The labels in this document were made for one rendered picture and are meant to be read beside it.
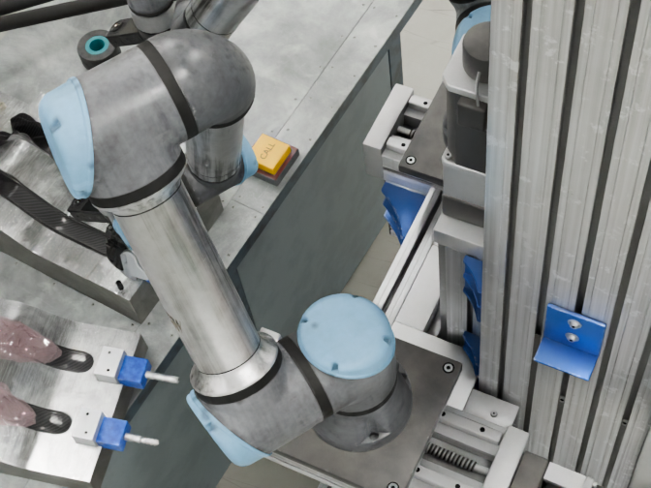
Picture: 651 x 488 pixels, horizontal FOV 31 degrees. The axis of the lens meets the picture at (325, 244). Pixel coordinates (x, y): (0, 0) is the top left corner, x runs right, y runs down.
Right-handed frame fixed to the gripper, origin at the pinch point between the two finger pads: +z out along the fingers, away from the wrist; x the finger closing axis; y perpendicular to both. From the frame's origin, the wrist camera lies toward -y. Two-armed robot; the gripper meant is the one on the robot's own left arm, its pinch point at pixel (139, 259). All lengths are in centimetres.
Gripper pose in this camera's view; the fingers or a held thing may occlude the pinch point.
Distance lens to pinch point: 199.2
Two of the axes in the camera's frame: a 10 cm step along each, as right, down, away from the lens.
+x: 5.1, -7.7, 4.0
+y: 8.6, 4.0, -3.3
